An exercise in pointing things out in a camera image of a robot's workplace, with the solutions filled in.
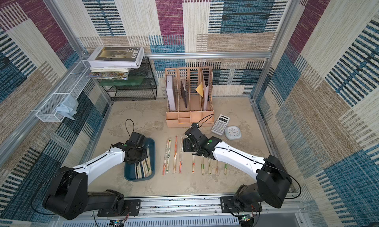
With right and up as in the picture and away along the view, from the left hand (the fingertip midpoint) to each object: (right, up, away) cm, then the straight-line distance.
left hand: (144, 155), depth 89 cm
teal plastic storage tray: (+2, -6, -5) cm, 8 cm away
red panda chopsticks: (+30, -4, -2) cm, 30 cm away
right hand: (+26, +9, -6) cm, 28 cm away
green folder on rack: (-11, +45, +5) cm, 47 cm away
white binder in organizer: (+14, +39, +10) cm, 42 cm away
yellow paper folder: (+33, +39, 0) cm, 52 cm away
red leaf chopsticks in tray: (+22, -3, -2) cm, 22 cm away
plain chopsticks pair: (+39, -5, -2) cm, 39 cm away
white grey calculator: (+49, +18, +15) cm, 54 cm away
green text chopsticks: (+35, -3, -2) cm, 35 cm away
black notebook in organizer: (+23, +44, +15) cm, 52 cm away
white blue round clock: (+55, +12, +9) cm, 57 cm away
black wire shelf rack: (-7, +42, +30) cm, 52 cm away
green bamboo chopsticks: (+14, -5, -2) cm, 15 cm away
